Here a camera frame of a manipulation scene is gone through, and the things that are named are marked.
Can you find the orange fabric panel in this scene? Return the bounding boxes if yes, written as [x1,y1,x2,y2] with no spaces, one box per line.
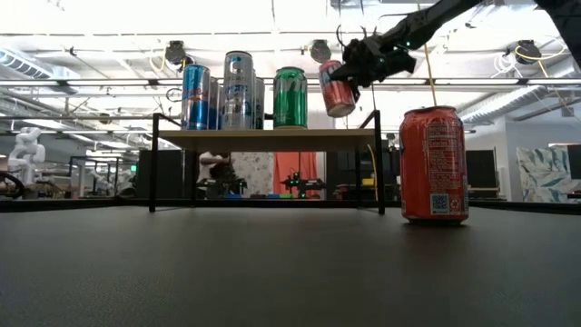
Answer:
[273,151,320,200]

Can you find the green Sprite can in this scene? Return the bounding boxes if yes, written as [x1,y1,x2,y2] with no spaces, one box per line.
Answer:
[272,66,309,130]

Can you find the red Fanta can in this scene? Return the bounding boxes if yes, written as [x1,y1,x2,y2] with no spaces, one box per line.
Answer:
[317,59,358,119]
[398,105,470,227]

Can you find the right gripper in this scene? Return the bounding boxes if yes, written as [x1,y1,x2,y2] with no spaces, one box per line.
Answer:
[330,35,417,104]

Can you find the blue silver Red Bull can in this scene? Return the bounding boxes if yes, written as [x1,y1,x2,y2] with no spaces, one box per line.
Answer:
[217,84,225,132]
[208,76,221,132]
[181,63,212,132]

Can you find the leaf print panel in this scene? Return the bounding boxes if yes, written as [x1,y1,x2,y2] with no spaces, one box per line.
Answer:
[516,144,581,203]

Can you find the black rectangular panel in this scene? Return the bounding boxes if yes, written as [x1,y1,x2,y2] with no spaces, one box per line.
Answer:
[466,149,500,190]
[137,149,197,200]

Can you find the white Celsius can black lid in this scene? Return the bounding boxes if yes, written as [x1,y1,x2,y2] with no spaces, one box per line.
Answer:
[257,76,266,132]
[222,50,255,132]
[251,67,261,132]

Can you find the wooden shelf black metal legs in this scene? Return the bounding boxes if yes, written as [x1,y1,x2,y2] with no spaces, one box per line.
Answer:
[148,108,387,216]

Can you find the yellow hanging cord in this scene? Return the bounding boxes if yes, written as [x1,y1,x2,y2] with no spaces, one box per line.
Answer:
[416,0,438,109]

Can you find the white patterned panel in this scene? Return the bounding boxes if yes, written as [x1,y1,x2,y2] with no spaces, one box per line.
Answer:
[229,152,276,196]

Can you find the black table mat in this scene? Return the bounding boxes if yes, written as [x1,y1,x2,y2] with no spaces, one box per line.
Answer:
[0,199,581,327]

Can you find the black monitor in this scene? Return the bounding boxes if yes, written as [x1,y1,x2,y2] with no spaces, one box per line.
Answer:
[566,144,581,181]

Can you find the person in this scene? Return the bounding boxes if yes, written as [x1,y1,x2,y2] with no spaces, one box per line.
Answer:
[197,151,237,199]

